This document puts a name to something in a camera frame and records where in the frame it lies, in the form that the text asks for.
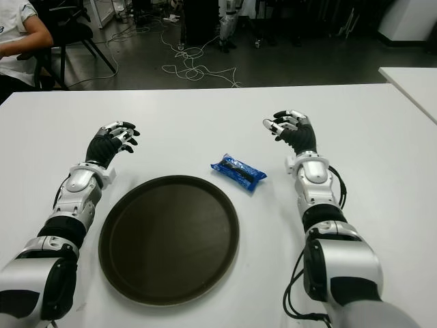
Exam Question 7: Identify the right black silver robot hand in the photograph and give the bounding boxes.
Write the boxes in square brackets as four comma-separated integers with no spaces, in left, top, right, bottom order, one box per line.
[262,109,318,156]

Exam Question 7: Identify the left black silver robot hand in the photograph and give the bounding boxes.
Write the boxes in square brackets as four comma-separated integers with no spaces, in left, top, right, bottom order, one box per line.
[85,120,141,169]

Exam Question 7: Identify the blue Oreo cookie packet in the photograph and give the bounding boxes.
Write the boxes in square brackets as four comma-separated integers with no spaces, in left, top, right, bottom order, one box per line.
[210,153,267,195]

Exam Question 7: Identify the black armrest chair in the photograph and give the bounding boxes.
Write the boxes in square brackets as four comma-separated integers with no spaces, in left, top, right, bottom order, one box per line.
[16,47,69,92]

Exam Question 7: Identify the dark brown round tray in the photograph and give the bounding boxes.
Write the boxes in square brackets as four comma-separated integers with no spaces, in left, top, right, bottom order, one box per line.
[98,174,240,305]

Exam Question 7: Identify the black robot support stand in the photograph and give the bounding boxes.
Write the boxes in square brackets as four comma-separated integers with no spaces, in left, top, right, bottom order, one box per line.
[244,13,274,49]

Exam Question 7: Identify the black office chair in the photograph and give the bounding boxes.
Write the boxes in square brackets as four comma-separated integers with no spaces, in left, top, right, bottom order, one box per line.
[33,0,117,74]

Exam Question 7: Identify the black metal-legged chairs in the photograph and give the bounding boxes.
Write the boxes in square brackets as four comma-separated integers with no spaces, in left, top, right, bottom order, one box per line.
[327,0,363,40]

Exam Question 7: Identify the white side table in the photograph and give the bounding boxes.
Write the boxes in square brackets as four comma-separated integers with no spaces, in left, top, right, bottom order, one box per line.
[378,66,437,124]

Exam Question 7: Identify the white low cabinet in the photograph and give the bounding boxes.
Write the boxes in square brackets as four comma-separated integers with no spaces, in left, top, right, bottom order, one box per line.
[83,0,119,30]

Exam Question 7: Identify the silver humanoid robot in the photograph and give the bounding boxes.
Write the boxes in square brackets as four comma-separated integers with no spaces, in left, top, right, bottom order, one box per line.
[218,0,240,53]

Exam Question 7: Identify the person in white shirt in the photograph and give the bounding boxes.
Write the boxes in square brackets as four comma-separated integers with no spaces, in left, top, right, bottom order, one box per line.
[0,0,55,105]

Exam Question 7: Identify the black cabinet on casters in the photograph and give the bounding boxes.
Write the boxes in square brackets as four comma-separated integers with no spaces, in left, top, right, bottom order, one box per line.
[183,0,221,47]

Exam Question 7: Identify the white black-based cabinet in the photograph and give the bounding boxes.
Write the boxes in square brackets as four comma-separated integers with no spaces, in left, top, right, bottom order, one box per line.
[376,0,437,44]

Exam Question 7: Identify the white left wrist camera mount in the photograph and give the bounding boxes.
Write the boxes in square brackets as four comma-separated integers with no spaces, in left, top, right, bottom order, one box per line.
[101,166,117,188]

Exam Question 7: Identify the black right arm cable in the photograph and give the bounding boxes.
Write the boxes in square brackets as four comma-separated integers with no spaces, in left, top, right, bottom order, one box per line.
[283,163,348,328]

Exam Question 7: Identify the white floor cable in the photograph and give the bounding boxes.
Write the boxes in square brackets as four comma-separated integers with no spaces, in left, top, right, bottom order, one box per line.
[107,13,242,88]

